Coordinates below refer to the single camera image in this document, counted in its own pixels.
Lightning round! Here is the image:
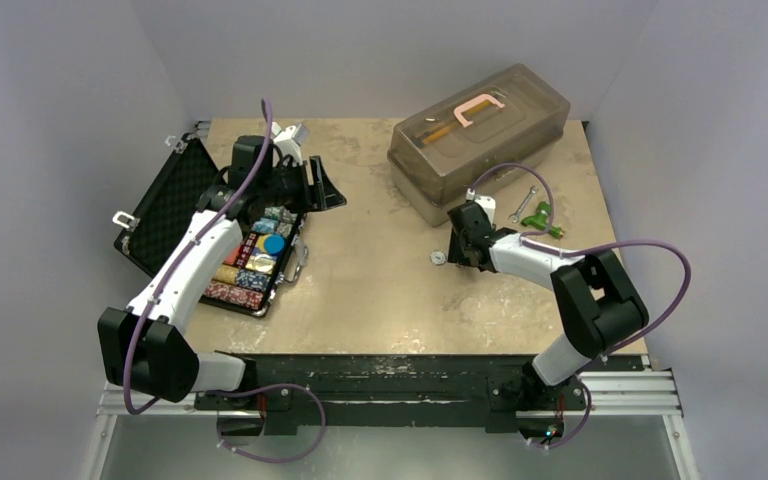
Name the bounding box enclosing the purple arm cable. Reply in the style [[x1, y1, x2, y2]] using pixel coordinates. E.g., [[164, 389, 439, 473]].
[[122, 99, 327, 465], [468, 162, 693, 452]]

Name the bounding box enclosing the silver case handle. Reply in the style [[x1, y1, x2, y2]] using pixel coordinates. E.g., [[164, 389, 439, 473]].
[[276, 236, 309, 285]]

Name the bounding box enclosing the red white chip row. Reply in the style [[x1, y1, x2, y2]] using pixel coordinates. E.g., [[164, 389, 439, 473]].
[[204, 281, 264, 311]]

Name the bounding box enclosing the red playing card deck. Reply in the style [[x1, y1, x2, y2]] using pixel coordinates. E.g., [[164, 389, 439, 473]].
[[223, 245, 246, 268]]

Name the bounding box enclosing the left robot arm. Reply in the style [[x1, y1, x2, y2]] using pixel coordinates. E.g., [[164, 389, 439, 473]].
[[98, 123, 347, 409]]

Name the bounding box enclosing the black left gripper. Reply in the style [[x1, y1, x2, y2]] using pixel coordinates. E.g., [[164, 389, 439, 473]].
[[258, 156, 344, 214]]

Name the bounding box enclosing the pink tool box handle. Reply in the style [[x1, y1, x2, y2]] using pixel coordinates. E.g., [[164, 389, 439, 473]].
[[452, 93, 505, 128]]

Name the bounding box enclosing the yellow big blind button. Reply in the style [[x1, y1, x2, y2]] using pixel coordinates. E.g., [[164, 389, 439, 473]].
[[256, 235, 267, 252]]

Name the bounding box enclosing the hammer inside tool box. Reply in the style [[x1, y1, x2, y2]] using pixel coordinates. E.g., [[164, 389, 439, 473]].
[[411, 120, 462, 148]]

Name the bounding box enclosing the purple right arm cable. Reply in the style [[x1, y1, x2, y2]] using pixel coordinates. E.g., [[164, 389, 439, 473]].
[[468, 162, 693, 452]]

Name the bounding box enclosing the clear dealer button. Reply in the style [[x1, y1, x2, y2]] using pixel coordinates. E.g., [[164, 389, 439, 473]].
[[247, 255, 276, 275]]

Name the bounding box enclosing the light blue chip row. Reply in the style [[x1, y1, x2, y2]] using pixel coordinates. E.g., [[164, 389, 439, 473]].
[[251, 217, 294, 238]]

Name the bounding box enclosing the black poker set case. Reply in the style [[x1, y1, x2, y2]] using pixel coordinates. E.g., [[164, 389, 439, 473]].
[[114, 132, 308, 319]]

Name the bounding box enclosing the green grey chip row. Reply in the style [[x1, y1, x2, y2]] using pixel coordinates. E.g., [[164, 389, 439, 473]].
[[263, 206, 298, 224]]

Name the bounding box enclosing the translucent brown tool box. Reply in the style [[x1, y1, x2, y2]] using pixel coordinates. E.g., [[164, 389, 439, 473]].
[[387, 64, 570, 227]]

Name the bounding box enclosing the red dice row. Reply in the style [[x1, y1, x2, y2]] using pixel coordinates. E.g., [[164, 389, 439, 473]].
[[240, 232, 258, 261]]

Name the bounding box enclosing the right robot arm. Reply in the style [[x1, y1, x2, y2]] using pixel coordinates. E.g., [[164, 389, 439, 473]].
[[448, 200, 649, 407]]

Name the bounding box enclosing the silver open-end wrench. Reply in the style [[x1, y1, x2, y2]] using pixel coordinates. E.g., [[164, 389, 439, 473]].
[[508, 186, 539, 224]]

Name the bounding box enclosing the green plastic faucet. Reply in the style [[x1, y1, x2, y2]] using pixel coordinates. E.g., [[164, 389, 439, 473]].
[[520, 201, 565, 239]]

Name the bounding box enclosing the yellow blue chip row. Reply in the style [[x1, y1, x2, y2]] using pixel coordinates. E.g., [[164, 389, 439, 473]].
[[213, 265, 270, 292]]

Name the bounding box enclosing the blue round button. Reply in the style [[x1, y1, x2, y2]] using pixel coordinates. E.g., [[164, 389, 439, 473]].
[[264, 234, 286, 256]]

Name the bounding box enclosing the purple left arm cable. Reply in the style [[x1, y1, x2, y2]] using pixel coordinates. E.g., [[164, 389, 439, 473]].
[[122, 99, 327, 465]]

